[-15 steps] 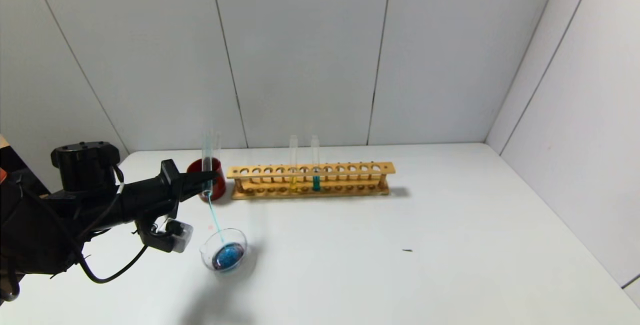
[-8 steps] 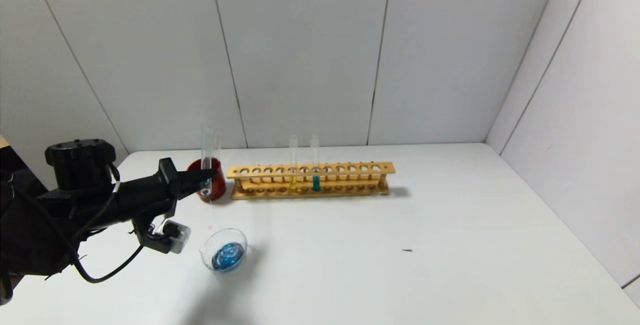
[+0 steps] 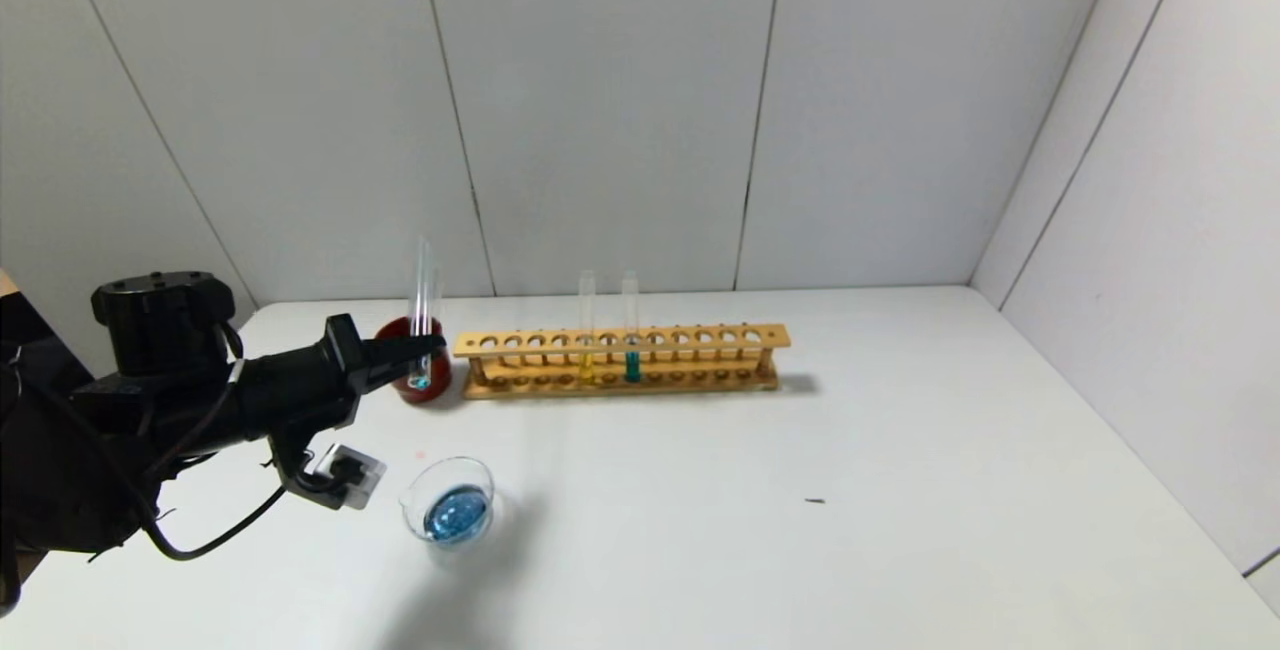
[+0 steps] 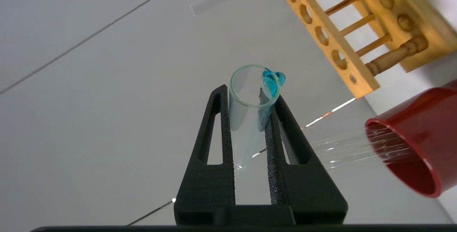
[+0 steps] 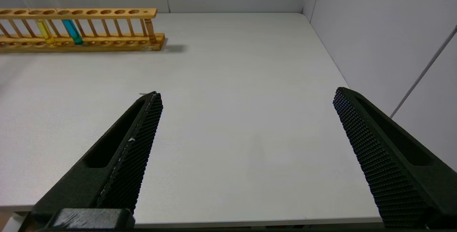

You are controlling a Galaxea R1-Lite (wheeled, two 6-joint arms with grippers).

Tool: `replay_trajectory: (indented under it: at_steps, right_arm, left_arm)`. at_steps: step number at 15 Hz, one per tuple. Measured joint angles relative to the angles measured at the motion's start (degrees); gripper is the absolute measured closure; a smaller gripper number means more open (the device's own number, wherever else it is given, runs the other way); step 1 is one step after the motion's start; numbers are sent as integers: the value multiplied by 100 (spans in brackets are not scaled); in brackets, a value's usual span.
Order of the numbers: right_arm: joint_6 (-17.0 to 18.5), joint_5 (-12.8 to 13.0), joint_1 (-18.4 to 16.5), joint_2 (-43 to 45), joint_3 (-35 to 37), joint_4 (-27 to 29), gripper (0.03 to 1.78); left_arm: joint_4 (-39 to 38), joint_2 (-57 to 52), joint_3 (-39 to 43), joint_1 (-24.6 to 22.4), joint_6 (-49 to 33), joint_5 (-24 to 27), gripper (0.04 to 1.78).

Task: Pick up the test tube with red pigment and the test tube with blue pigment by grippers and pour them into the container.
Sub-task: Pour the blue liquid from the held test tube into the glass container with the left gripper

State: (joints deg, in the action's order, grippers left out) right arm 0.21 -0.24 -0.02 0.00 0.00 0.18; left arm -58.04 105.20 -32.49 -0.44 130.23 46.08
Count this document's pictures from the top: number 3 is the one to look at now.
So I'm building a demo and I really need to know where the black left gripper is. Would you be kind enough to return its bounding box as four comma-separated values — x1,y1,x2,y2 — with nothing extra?
232,313,448,444

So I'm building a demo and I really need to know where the test tube with blue pigment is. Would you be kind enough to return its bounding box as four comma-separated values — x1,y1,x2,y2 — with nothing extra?
411,238,441,392

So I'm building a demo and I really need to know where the test tube with yellow pigment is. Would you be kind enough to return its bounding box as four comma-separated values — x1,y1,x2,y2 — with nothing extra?
579,270,597,383

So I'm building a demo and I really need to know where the test tube with teal pigment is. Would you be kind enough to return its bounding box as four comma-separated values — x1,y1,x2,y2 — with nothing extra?
622,271,642,384

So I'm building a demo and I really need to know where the wooden test tube rack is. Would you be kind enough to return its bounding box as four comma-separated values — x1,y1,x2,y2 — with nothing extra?
453,323,791,400

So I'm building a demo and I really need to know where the dark red cup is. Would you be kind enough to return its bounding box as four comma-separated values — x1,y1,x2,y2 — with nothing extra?
374,315,453,404

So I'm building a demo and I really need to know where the clear glass beaker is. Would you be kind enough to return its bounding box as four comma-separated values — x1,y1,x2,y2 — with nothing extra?
400,456,515,565

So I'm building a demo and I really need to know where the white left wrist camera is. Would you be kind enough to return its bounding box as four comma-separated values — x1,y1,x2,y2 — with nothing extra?
315,443,387,512

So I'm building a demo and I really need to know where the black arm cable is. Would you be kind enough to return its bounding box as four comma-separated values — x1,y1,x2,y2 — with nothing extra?
140,485,293,562

